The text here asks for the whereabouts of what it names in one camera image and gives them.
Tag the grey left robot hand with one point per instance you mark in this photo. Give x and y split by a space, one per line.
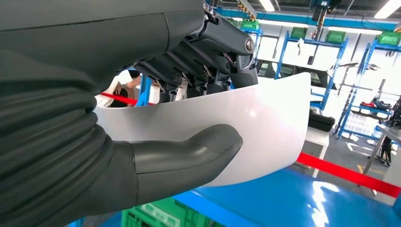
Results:
94 31

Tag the blue metal shelf rack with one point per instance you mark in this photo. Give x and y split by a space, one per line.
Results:
282 206
364 62
313 42

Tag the person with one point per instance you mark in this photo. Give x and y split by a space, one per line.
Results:
125 80

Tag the green plastic crate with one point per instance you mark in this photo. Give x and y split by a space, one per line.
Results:
335 37
299 33
388 38
250 25
163 216

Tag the white ceiling light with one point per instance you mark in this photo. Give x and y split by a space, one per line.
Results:
388 7
268 4

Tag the blue overhead crane beam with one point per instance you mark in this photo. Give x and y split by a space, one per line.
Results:
282 16

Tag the black crane hoist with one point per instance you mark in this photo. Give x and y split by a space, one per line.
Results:
322 6

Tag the black carrying case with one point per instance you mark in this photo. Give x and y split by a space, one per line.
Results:
322 122

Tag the red barrier tape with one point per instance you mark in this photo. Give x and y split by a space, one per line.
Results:
344 174

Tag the white desk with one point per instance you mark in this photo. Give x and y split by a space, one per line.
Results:
394 175

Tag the steel frame table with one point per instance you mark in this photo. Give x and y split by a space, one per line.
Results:
391 131

